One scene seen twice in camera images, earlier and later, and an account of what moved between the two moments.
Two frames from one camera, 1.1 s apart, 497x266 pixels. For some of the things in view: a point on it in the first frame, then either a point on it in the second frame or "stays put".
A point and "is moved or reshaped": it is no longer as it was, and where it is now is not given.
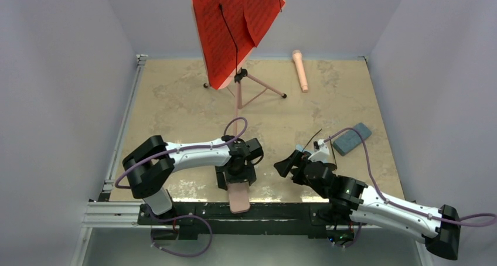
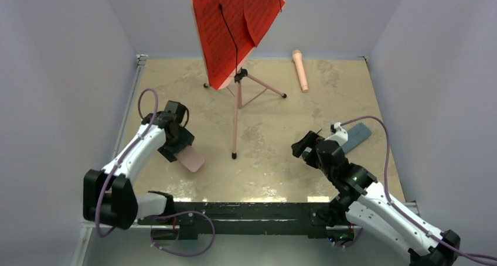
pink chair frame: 240,74 stays put
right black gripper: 283,167 → 308,140
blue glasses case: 351,139 stays put
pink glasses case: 239,197 is moved or reshaped
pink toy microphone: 298,55 stays put
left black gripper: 247,174 → 186,138
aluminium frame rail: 105,214 stays put
